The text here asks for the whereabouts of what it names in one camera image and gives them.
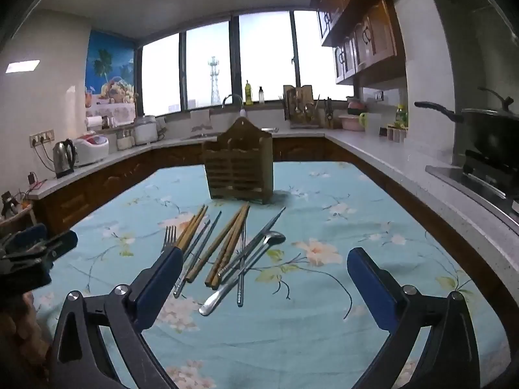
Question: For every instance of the lattice tower outside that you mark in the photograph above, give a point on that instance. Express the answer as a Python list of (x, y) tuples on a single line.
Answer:
[(214, 81)]

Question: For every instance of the person's left hand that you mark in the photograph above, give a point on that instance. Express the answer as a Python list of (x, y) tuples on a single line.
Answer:
[(22, 328)]

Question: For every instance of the white plastic container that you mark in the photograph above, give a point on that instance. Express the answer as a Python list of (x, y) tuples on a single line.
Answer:
[(376, 123)]

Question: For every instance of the metal chopstick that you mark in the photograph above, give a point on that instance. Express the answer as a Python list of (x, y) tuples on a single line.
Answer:
[(194, 255), (267, 227), (209, 235), (241, 275)]

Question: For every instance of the chrome sink faucet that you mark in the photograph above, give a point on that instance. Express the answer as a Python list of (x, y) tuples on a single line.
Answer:
[(233, 99)]

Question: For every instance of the wooden base cabinets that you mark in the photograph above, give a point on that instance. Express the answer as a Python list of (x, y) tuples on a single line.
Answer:
[(101, 182)]

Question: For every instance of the set of white jars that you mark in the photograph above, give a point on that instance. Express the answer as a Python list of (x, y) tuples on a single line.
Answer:
[(125, 141)]

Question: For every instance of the floral light blue tablecloth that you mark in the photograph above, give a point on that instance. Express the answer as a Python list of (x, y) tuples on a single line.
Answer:
[(284, 332)]

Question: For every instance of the metal fork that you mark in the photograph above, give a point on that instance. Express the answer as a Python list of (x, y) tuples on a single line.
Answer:
[(169, 238)]

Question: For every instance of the tropical fruit wall poster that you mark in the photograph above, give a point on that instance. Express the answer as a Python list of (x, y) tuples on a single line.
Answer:
[(109, 73)]

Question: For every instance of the wall power strip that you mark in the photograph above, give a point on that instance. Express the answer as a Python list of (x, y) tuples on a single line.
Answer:
[(41, 138)]

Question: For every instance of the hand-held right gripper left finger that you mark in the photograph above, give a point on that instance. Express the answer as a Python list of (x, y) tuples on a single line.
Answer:
[(162, 275)]

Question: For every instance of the white round cooker pot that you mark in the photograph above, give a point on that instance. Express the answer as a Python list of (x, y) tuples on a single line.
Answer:
[(145, 131)]

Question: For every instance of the paper towel roll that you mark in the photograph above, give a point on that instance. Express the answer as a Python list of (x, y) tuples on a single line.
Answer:
[(95, 122)]

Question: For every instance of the white and red rice cooker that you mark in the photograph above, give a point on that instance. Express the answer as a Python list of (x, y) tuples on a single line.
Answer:
[(92, 150)]

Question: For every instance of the gas stove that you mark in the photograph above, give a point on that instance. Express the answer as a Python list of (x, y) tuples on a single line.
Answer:
[(478, 182)]

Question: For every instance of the kitchen window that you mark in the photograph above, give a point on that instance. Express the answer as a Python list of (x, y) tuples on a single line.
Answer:
[(263, 60)]

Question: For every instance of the steel electric kettle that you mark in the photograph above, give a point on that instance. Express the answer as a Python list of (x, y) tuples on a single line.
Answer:
[(64, 158)]

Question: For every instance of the pale hanging dish cloth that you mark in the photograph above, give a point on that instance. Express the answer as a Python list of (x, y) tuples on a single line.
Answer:
[(200, 120)]

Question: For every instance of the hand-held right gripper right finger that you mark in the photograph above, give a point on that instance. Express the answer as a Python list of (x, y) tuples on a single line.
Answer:
[(371, 287)]

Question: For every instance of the knife block with knives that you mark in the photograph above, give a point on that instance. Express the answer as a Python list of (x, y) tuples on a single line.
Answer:
[(329, 115)]

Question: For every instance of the green cup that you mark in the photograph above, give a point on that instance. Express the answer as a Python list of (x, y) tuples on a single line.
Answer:
[(363, 121)]

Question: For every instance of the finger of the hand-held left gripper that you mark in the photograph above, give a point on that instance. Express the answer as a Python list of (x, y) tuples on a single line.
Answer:
[(28, 235), (61, 243)]

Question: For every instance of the grey kitchen countertop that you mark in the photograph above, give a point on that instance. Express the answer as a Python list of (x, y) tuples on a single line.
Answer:
[(405, 158)]

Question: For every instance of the wooden countertop utensil rack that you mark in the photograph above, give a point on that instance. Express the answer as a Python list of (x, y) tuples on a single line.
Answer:
[(300, 107)]

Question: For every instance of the pink plastic basin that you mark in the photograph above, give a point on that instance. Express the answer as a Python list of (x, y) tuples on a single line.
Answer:
[(350, 122)]

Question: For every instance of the metal spoon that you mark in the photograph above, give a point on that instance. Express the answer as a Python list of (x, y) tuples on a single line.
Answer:
[(271, 238)]

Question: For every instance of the yellow oil bottle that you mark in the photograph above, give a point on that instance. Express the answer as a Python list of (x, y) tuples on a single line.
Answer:
[(248, 94)]

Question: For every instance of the red lidded pot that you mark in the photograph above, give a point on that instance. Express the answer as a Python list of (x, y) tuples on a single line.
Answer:
[(357, 107)]

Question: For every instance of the rectangular ceiling light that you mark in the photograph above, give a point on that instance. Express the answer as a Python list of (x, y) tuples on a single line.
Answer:
[(23, 67)]

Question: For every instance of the small dark gadget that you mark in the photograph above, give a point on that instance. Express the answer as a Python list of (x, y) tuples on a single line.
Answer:
[(8, 204)]

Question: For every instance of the wooden chopstick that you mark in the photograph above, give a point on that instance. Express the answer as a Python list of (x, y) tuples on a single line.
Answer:
[(195, 229), (215, 245), (227, 247), (231, 251), (190, 227)]

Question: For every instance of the row of spice jars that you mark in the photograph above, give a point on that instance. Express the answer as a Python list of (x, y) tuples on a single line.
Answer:
[(396, 133)]

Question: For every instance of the wooden upper cabinets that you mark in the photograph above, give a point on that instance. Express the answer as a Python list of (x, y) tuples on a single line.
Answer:
[(365, 40)]

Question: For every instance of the wooden utensil holder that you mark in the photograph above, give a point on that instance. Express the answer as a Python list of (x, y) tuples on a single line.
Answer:
[(239, 166)]

